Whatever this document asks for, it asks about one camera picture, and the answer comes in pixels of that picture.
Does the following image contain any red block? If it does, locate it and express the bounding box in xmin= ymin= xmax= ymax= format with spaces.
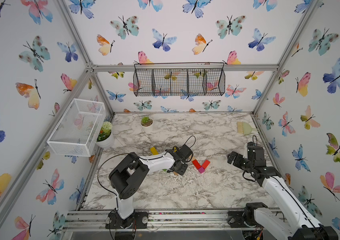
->
xmin=192 ymin=160 xmax=202 ymax=170
xmin=202 ymin=160 xmax=211 ymax=169

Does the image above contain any magenta small block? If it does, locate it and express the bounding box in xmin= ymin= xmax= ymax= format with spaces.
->
xmin=198 ymin=167 xmax=205 ymax=174

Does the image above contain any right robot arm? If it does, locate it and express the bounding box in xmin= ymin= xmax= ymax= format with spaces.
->
xmin=227 ymin=142 xmax=338 ymax=240

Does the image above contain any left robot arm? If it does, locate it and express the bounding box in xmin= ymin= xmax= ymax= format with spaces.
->
xmin=109 ymin=145 xmax=194 ymax=220

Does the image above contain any green hand brush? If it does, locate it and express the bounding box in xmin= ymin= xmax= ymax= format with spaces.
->
xmin=237 ymin=122 xmax=258 ymax=136

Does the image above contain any small potted succulent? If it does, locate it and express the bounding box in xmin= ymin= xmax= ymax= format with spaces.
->
xmin=140 ymin=116 xmax=154 ymax=133

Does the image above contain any white pot flowering plant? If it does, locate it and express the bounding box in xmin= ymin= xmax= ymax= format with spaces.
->
xmin=96 ymin=122 xmax=115 ymax=150

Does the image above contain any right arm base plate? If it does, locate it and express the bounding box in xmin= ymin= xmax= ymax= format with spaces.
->
xmin=227 ymin=210 xmax=257 ymax=228

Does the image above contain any aluminium front rail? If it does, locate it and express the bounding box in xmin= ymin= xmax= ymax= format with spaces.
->
xmin=63 ymin=208 xmax=314 ymax=232

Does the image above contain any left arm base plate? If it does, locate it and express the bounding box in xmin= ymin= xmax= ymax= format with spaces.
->
xmin=105 ymin=210 xmax=149 ymax=229

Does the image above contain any black wire wall basket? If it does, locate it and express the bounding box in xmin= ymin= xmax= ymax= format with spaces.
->
xmin=130 ymin=63 xmax=226 ymax=97

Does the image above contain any white mesh wall basket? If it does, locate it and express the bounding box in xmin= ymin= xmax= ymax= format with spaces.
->
xmin=47 ymin=99 xmax=106 ymax=157

